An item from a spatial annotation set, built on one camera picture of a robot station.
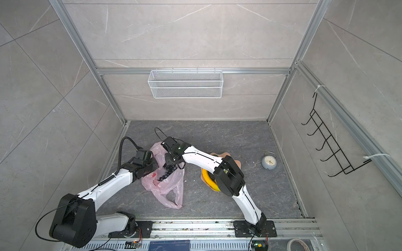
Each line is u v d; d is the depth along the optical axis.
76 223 0.40
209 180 0.82
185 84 1.01
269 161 0.93
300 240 0.69
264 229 0.65
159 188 0.79
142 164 0.67
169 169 0.88
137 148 0.78
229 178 0.53
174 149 0.70
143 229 0.73
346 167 0.58
